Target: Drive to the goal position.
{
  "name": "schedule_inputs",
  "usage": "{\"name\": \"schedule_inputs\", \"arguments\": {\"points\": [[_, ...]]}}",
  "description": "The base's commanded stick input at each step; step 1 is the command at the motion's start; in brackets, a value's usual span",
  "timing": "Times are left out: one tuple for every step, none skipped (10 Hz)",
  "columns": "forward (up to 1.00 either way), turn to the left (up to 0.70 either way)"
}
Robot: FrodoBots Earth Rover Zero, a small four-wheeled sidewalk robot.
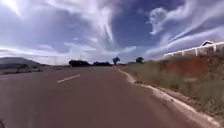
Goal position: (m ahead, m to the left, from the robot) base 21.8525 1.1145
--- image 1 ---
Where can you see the lone tree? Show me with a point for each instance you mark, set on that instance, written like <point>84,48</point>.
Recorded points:
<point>116,60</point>

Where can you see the dark clump of trees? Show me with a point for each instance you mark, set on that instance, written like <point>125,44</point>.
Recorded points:
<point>86,63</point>

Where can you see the round dark tree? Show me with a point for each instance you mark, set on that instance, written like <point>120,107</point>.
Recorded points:
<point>140,60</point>

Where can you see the reddish grey asphalt road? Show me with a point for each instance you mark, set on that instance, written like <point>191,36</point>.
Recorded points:
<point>93,100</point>

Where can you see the white dashed centre line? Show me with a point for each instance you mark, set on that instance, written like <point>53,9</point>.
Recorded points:
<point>68,78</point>

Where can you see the white road edge line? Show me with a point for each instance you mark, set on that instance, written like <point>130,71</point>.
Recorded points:
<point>160,95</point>

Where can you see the dry grass verge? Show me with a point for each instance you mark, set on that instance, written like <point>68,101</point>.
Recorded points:
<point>186,80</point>

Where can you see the dry flat field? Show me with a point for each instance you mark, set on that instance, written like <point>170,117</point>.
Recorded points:
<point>20,70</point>

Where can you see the dark hill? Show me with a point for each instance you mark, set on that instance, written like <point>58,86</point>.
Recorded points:
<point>16,61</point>

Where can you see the building with gabled roof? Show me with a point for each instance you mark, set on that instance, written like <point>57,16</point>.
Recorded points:
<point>207,43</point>

